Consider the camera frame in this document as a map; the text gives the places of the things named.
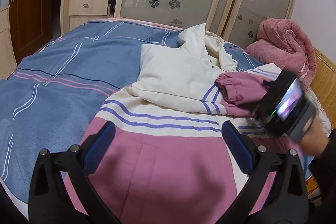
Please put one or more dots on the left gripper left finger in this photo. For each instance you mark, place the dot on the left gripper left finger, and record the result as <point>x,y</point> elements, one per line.
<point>60,190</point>

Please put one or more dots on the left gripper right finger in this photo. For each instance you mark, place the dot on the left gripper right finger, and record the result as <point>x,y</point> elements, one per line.
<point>275,191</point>

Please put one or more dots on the pink and cream hooded jacket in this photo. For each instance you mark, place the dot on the pink and cream hooded jacket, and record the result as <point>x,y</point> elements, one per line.
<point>173,90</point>

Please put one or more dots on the person's right hand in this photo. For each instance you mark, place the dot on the person's right hand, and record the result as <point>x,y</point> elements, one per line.
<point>314,141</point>

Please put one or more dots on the yellow red shopping bag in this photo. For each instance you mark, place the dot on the yellow red shopping bag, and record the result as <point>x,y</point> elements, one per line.
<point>312,187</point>

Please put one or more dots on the floral cream blanket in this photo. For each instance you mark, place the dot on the floral cream blanket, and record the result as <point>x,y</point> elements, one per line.
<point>320,112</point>

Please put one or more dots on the wooden headboard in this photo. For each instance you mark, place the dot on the wooden headboard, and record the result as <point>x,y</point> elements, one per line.
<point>324,85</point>

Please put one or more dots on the rolled pink quilt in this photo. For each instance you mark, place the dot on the rolled pink quilt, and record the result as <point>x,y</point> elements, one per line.
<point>284,43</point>

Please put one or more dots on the blue striped bed sheet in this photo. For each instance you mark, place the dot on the blue striped bed sheet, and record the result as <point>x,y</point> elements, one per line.
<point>45,103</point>

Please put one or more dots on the light wooden side cabinet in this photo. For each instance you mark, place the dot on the light wooden side cabinet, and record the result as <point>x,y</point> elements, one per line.
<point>7,57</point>

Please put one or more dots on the brown wooden door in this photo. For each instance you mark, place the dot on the brown wooden door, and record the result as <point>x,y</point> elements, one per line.
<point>30,26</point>

